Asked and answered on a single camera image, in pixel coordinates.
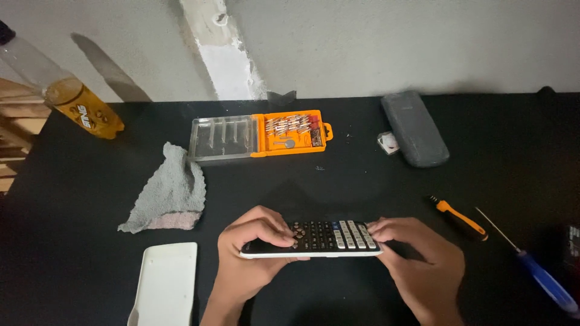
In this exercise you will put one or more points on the grey hard case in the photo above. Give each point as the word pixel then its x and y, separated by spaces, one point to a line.
pixel 414 129

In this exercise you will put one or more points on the plastic bottle with yellow label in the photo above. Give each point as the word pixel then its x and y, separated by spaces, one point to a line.
pixel 68 95

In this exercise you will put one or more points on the wooden slatted furniture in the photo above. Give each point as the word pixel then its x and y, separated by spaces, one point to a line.
pixel 16 131

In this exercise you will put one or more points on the grey cloth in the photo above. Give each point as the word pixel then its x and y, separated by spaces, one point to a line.
pixel 170 190

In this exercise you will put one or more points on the person's left hand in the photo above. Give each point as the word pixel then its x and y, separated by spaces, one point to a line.
pixel 242 267

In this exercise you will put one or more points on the black scientific calculator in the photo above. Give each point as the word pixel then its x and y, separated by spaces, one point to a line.
pixel 326 237

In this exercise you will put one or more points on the orange screwdriver bit case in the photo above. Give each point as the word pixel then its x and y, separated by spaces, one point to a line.
pixel 258 135

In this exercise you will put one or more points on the black object with label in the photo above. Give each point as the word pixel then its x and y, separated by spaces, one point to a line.
pixel 573 247

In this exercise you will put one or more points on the person's right hand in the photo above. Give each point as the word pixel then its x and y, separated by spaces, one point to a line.
pixel 426 271

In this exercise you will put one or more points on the set of screwdriver bits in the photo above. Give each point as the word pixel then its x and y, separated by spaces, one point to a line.
pixel 287 124

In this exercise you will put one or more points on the white calculator back cover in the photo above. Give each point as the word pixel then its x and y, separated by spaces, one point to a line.
pixel 165 285

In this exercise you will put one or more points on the small white packet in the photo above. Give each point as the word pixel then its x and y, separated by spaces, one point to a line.
pixel 388 142

